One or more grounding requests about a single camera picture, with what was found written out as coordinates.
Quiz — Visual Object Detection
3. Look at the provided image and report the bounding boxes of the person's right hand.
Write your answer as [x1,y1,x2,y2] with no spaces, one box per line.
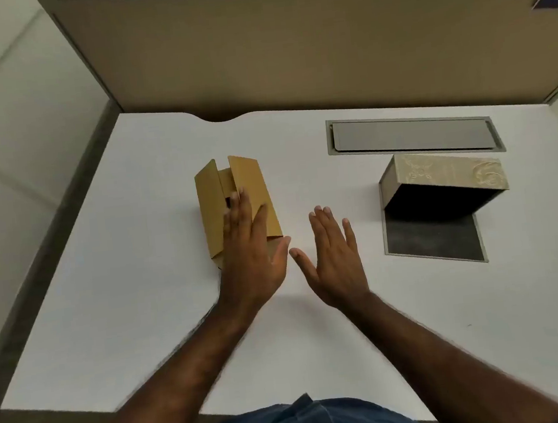
[284,202,372,316]

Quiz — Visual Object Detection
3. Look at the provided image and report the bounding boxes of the person's left hand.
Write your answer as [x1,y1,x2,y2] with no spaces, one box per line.
[209,183,299,318]

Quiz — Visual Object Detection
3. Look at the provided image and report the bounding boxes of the person's right forearm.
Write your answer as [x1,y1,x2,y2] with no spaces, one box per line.
[335,270,558,423]

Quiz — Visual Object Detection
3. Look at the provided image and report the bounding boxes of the person's left forearm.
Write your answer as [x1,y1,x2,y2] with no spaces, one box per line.
[47,296,272,423]

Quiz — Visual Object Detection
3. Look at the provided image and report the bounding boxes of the brown cardboard box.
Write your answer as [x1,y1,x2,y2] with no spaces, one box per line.
[192,151,287,273]

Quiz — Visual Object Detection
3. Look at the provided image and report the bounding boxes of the beige patterned gift box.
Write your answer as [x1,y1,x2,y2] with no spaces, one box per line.
[375,142,518,273]

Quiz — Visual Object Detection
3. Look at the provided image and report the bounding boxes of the beige desk partition panel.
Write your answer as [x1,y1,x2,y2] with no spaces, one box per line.
[35,0,558,157]

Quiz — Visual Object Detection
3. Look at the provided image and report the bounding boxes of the grey desk cable cover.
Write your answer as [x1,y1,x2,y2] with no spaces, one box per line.
[324,101,506,170]

